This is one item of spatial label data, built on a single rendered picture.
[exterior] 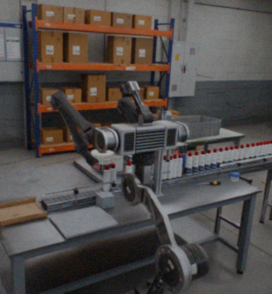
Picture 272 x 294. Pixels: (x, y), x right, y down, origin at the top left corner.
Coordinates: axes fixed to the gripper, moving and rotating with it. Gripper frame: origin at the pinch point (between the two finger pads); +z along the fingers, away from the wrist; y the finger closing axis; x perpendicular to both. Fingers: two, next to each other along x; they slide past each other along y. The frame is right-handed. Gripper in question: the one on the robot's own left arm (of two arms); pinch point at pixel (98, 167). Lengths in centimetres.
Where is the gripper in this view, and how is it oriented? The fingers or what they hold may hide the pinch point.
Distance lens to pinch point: 266.4
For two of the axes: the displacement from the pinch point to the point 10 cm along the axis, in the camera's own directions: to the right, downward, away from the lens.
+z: 5.0, 6.5, 5.6
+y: -5.5, -2.6, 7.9
